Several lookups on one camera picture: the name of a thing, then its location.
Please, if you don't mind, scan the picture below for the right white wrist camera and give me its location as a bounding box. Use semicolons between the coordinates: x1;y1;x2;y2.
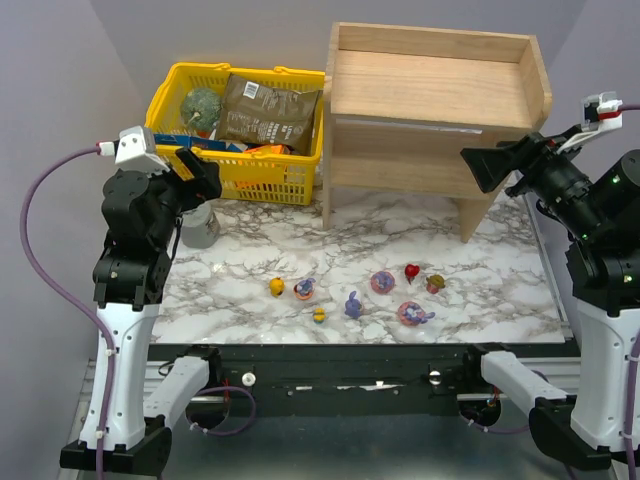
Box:
557;91;623;153

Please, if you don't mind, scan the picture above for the yellow duck toy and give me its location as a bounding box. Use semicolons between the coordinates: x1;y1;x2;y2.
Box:
269;277;286;297

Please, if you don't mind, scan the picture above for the blue box in basket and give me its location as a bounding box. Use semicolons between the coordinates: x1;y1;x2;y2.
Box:
154;133;227;151

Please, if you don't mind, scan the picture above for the small yellow striped toy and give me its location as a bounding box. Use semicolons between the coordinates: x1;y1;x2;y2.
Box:
313;308;326;324

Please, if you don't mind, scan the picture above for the grey cup with print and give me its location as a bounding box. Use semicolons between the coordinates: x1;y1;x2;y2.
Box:
181;202;220;249

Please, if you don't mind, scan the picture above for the wooden two-tier shelf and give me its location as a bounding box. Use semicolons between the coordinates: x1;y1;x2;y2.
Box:
323;22;552;241

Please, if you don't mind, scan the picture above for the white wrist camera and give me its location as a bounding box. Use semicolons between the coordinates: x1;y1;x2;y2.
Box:
557;91;623;153
96;126;169;174

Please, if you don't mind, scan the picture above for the yellow plastic shopping basket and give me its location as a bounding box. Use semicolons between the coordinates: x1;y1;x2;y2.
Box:
145;62;325;205

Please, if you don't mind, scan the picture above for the olive cupcake bear toy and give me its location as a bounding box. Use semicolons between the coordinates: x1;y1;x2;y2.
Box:
426;274;446;294

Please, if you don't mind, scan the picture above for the brown snack bag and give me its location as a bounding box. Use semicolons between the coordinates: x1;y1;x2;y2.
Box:
215;74;320;155

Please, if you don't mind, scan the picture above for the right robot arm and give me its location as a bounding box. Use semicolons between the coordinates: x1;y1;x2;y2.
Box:
461;131;639;478

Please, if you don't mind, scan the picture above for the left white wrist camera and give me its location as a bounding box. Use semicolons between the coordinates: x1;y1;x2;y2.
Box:
96;126;169;174

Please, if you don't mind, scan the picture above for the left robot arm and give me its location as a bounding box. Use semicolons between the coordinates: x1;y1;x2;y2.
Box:
60;147;222;476

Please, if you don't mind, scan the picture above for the green toy pumpkin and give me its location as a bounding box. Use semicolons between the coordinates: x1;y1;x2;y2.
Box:
180;87;222;135

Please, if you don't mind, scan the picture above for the purple bunny with strawberry cake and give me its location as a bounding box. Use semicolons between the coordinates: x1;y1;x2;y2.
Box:
345;291;363;319

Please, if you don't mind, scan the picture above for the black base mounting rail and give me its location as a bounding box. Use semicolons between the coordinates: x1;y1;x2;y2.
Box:
144;342;584;419

